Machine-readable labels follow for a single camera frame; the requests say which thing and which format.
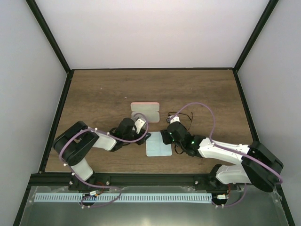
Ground light blue cleaning cloth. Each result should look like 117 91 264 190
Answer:
146 132 172 157

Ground black sunglasses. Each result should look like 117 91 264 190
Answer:
166 112 194 131

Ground pink glasses case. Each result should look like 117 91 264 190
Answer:
130 102 160 123

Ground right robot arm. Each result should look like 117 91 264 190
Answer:
160 121 284 193

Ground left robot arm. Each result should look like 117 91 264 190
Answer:
53 118 151 190

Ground light blue slotted strip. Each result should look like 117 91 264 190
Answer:
34 193 212 203

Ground grey metal front plate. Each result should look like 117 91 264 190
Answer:
19 186 289 226

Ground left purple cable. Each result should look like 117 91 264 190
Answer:
58 112 149 209

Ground purple cable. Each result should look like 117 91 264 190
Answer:
58 112 149 209
171 102 284 208

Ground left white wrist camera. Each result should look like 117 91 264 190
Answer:
134 118 146 134

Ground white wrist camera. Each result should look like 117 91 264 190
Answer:
134 118 146 134
167 115 180 124

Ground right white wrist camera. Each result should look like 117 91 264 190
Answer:
167 115 180 124

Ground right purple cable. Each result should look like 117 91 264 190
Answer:
171 102 284 208

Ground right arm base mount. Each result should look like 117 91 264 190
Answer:
193 174 236 192

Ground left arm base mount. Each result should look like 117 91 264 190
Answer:
68 173 111 192

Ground black aluminium frame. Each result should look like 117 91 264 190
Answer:
14 0 296 226

